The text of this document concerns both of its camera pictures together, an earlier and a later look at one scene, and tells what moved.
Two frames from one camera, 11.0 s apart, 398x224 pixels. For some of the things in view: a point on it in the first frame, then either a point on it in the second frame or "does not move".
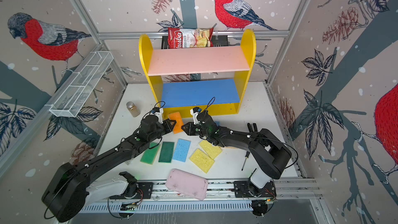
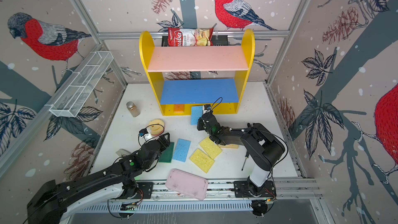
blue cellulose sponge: x=181 y=150 does not move
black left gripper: x=167 y=124 to x=162 y=139
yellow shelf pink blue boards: x=215 y=97 does not move
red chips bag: x=190 y=38 does not move
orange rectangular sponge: x=179 y=126 to x=179 y=108
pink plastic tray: x=187 y=184 does not move
